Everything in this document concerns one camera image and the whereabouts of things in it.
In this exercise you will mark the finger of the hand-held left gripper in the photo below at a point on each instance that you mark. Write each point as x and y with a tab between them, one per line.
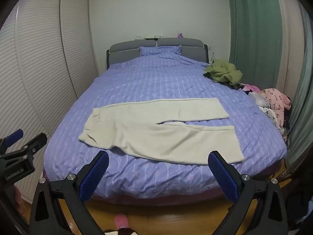
36	140
15	135

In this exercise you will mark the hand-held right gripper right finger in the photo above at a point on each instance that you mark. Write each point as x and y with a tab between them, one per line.
223	178

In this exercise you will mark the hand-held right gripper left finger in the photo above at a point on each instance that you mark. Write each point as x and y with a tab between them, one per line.
94	176

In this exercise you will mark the cream pants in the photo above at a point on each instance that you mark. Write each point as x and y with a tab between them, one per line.
156	132

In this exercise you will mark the pink slipper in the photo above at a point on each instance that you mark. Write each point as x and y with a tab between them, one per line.
121	221

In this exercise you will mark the white louvred wardrobe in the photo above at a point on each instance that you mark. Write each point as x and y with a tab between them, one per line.
41	66

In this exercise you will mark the white striped garment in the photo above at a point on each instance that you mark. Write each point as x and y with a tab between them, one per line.
273	117

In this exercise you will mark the plain pink garment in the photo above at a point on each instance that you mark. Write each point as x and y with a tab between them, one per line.
251	88

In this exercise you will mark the olive green garment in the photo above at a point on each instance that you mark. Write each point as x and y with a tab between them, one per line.
223	72

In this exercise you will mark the green curtain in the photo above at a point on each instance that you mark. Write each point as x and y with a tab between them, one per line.
249	22
302	102

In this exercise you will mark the blue floral duvet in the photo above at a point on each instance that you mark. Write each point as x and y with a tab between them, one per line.
161	83

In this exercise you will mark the clear bottle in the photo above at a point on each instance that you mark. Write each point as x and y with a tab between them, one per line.
212	56

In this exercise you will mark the grey bed headboard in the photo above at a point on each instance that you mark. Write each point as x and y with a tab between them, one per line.
137	47

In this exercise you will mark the blue floral pillow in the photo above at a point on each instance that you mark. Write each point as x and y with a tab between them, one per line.
160	51

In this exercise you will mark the dark flat object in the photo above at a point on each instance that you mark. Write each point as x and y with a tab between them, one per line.
149	38

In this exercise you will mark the purple toy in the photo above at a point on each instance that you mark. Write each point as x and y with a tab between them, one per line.
180	35

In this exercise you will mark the beige curtain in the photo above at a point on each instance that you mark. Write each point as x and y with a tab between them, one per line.
288	41

